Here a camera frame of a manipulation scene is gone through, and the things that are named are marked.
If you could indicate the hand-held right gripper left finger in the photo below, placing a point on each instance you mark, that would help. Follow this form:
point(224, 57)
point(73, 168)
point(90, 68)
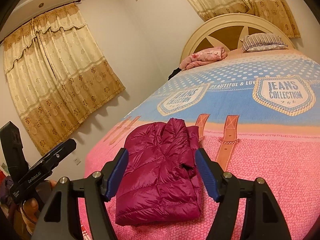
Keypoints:
point(117, 175)

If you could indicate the dark curtain rod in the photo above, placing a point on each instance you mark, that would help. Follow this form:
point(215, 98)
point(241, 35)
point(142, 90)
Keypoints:
point(76, 2)

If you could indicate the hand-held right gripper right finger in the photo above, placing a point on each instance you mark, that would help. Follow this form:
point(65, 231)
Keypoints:
point(207, 177)

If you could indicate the wide beige floral curtain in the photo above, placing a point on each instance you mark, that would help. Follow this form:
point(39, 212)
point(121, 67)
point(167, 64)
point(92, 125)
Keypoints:
point(62, 80)

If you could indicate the white wall socket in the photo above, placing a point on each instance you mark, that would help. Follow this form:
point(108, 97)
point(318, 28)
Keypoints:
point(78, 160)

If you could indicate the magenta puffer jacket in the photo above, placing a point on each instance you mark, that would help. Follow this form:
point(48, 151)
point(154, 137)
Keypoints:
point(155, 175)

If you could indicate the person's left hand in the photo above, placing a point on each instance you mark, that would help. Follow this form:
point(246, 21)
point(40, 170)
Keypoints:
point(31, 207)

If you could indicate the cream wooden headboard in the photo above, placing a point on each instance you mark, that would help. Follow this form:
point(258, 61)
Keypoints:
point(200, 32)

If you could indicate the purple cloth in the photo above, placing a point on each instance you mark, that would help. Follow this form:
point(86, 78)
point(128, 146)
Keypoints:
point(6, 192)

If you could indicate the pink and blue printed blanket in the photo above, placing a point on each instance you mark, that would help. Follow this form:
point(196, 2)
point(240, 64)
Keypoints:
point(262, 167)

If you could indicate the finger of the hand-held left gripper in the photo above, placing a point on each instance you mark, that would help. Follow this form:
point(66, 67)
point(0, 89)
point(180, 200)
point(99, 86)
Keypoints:
point(12, 150)
point(57, 155)

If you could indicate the pink floral folded quilt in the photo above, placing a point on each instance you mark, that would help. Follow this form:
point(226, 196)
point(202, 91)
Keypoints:
point(205, 56)

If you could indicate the recessed ceiling light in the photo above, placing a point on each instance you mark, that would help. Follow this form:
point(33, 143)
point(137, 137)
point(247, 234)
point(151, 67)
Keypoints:
point(40, 5)

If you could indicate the striped pillow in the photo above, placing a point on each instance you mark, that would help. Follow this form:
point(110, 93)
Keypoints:
point(262, 42)

